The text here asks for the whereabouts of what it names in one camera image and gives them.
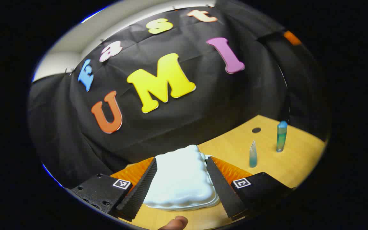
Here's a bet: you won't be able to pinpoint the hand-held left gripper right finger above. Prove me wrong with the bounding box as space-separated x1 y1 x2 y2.
205 156 295 221

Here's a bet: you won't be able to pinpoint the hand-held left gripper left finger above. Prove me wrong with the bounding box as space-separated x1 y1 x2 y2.
71 157 158 222

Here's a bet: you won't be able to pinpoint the pale blue suitcase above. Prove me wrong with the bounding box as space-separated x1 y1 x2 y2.
143 145 220 211

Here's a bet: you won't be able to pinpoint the frosted blue skin care tube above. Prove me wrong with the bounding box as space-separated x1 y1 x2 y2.
249 140 257 168

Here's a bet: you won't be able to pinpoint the tall blue-green skin care tube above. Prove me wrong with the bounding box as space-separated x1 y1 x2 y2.
276 120 288 153

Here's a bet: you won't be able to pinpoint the black backdrop cloth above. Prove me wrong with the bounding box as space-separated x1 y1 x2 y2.
27 0 331 189

